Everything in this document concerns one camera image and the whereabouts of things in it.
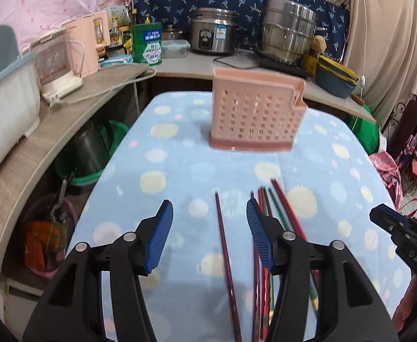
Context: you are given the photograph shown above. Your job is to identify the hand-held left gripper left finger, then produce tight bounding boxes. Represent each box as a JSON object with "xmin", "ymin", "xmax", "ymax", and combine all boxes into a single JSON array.
[{"xmin": 23, "ymin": 199, "xmax": 174, "ymax": 342}]

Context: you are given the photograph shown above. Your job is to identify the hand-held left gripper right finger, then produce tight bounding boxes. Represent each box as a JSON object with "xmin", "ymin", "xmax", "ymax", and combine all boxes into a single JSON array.
[{"xmin": 246, "ymin": 198, "xmax": 398, "ymax": 342}]

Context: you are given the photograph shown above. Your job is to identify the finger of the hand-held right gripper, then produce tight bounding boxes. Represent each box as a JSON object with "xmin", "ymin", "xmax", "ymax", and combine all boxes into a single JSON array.
[{"xmin": 369, "ymin": 204, "xmax": 414, "ymax": 245}]

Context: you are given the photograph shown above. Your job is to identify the maroon chopstick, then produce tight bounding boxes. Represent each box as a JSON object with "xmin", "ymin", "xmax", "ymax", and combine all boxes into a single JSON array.
[
  {"xmin": 214, "ymin": 192, "xmax": 243, "ymax": 342},
  {"xmin": 250, "ymin": 192, "xmax": 262, "ymax": 342}
]

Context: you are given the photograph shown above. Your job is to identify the pink perforated utensil holder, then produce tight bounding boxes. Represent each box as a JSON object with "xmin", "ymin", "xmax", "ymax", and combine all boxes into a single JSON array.
[{"xmin": 208, "ymin": 67, "xmax": 307, "ymax": 152}]

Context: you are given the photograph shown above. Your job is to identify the person's right hand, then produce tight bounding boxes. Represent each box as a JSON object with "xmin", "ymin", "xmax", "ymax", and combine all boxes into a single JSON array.
[{"xmin": 394, "ymin": 278, "xmax": 417, "ymax": 332}]

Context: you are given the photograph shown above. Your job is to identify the pink floral cloth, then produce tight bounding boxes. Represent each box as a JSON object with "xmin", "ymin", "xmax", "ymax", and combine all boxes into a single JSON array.
[{"xmin": 369, "ymin": 151, "xmax": 406, "ymax": 219}]

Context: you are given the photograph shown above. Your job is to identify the blue dotted blanket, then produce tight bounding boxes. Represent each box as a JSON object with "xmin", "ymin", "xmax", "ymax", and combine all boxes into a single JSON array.
[{"xmin": 64, "ymin": 91, "xmax": 414, "ymax": 342}]

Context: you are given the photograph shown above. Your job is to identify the green plastic bag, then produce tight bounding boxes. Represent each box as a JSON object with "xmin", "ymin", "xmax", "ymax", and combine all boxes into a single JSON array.
[{"xmin": 347, "ymin": 112, "xmax": 382, "ymax": 154}]

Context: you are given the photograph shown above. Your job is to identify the pink plastic basket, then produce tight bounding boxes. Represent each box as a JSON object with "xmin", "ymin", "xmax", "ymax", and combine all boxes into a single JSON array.
[{"xmin": 23, "ymin": 194, "xmax": 80, "ymax": 279}]

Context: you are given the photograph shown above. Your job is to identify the green plastic basin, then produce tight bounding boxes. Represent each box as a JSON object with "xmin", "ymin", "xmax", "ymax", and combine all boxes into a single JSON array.
[{"xmin": 55, "ymin": 120, "xmax": 131, "ymax": 186}]

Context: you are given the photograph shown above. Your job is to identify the metal bucket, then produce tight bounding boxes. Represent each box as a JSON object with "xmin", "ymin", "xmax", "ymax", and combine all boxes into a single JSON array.
[{"xmin": 68, "ymin": 123, "xmax": 111, "ymax": 186}]

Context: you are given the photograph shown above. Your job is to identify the orange packet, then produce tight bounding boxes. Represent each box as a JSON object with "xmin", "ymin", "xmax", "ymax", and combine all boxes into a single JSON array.
[{"xmin": 25, "ymin": 221, "xmax": 69, "ymax": 272}]

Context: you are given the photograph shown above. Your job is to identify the blue bowl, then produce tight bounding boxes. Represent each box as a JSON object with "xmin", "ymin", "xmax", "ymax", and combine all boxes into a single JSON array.
[{"xmin": 315, "ymin": 66, "xmax": 356, "ymax": 99}]

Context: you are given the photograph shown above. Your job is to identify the yellow bowl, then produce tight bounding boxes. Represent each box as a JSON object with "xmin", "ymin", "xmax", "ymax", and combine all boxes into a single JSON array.
[{"xmin": 318, "ymin": 54, "xmax": 360, "ymax": 81}]

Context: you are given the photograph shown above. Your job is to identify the black induction cooktop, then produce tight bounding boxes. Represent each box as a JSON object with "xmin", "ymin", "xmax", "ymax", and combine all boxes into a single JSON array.
[{"xmin": 255, "ymin": 52, "xmax": 314, "ymax": 78}]

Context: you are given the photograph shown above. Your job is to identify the yellow tin can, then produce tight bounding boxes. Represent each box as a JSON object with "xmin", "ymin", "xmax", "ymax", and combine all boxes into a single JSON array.
[{"xmin": 303, "ymin": 48, "xmax": 320, "ymax": 76}]

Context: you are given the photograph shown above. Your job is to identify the blue tissue packet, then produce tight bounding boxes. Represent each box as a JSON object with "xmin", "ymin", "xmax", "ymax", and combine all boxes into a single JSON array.
[{"xmin": 100, "ymin": 54, "xmax": 134, "ymax": 68}]

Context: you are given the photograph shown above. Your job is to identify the beige curtain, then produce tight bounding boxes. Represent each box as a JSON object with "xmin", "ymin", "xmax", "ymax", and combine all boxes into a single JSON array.
[{"xmin": 319, "ymin": 0, "xmax": 417, "ymax": 129}]

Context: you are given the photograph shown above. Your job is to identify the brown loofah sponge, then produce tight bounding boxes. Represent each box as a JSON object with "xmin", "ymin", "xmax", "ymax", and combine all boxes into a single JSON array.
[{"xmin": 310, "ymin": 35, "xmax": 328, "ymax": 52}]

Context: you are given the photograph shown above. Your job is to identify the clear food container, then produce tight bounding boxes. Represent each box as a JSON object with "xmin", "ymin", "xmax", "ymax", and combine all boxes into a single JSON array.
[{"xmin": 162, "ymin": 39, "xmax": 191, "ymax": 58}]

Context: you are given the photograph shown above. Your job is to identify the green canister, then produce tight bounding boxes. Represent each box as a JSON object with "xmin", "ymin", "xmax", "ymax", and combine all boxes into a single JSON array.
[{"xmin": 131, "ymin": 22, "xmax": 164, "ymax": 65}]

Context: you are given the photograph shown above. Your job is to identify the small glass-lid pot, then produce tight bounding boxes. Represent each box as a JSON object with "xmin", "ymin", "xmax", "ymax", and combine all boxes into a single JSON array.
[{"xmin": 162, "ymin": 25, "xmax": 185, "ymax": 41}]

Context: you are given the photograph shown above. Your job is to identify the white storage box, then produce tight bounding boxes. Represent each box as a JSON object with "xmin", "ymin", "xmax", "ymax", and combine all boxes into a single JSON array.
[{"xmin": 0, "ymin": 25, "xmax": 42, "ymax": 195}]

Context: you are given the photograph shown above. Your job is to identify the clear sauce bottle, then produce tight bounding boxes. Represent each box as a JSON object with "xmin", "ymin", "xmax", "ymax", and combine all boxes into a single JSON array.
[{"xmin": 95, "ymin": 19, "xmax": 109, "ymax": 58}]

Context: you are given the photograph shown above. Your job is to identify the steel steamer pot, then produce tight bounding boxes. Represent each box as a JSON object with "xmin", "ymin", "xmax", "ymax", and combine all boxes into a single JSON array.
[{"xmin": 258, "ymin": 0, "xmax": 328, "ymax": 65}]

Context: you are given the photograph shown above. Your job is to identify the dark sauce bottle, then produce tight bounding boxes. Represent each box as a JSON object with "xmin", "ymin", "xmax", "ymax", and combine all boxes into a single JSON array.
[{"xmin": 109, "ymin": 16, "xmax": 124, "ymax": 48}]

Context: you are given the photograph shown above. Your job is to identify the pink electric kettle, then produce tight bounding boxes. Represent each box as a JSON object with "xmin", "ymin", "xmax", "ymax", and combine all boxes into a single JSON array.
[{"xmin": 66, "ymin": 11, "xmax": 111, "ymax": 77}]

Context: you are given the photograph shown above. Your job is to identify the steel rice cooker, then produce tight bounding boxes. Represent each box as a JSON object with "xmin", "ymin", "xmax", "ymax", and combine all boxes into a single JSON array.
[{"xmin": 189, "ymin": 7, "xmax": 239, "ymax": 56}]

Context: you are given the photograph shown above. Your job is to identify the white green carton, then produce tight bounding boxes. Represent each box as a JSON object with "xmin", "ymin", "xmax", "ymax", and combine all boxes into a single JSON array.
[{"xmin": 103, "ymin": 5, "xmax": 131, "ymax": 26}]

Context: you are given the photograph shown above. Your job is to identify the pink dotted sheet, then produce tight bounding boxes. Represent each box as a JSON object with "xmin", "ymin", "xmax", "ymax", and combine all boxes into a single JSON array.
[{"xmin": 0, "ymin": 0, "xmax": 164, "ymax": 55}]

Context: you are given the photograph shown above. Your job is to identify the white switch cord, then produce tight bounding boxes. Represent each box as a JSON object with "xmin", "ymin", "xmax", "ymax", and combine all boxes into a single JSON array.
[{"xmin": 356, "ymin": 0, "xmax": 369, "ymax": 88}]

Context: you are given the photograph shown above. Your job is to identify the grey power cord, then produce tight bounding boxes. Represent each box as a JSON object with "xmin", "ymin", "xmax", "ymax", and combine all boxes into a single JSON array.
[{"xmin": 50, "ymin": 71, "xmax": 156, "ymax": 110}]

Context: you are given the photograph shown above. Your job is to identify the black power cable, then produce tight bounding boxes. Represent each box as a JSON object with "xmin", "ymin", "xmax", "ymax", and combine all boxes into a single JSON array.
[{"xmin": 214, "ymin": 48, "xmax": 266, "ymax": 69}]

